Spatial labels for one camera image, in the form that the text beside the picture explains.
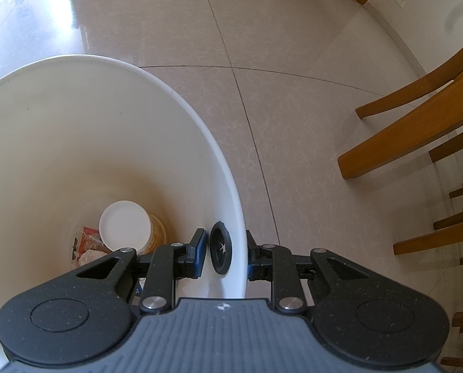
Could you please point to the white plastic bucket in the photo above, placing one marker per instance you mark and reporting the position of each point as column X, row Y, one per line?
column 79, row 124

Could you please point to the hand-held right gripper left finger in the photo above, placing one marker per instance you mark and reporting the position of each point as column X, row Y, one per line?
column 198, row 252

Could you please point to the red and white snack packet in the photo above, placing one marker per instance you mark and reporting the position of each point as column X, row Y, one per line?
column 89, row 243

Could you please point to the wooden chair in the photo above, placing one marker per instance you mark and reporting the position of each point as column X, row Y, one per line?
column 437, row 237
column 410, row 124

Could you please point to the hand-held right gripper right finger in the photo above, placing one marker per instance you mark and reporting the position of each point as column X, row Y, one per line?
column 251, row 264

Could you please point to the yellow cup with white lid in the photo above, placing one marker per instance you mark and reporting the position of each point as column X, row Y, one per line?
column 122, row 225

